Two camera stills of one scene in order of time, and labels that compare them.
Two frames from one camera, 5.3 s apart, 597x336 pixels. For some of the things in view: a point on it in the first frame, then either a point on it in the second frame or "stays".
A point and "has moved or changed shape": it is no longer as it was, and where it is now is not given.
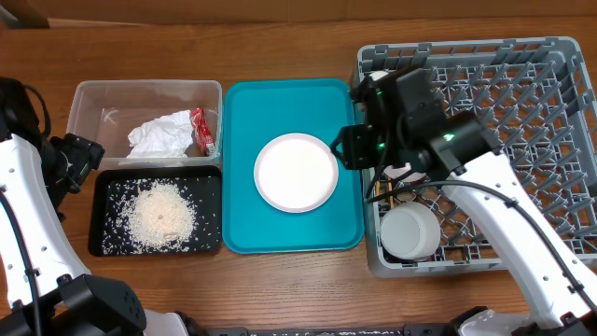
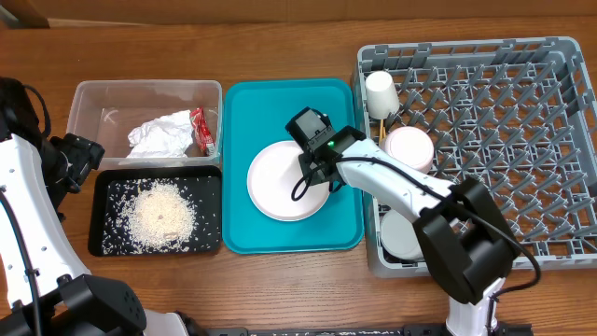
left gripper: x=85 y=156 stays
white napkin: x=169 y=136 stays
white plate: x=296 y=173 has moved or changed shape
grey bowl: x=410 y=231 stays
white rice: x=157 y=216 stays
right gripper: x=354 y=144 to x=308 y=176
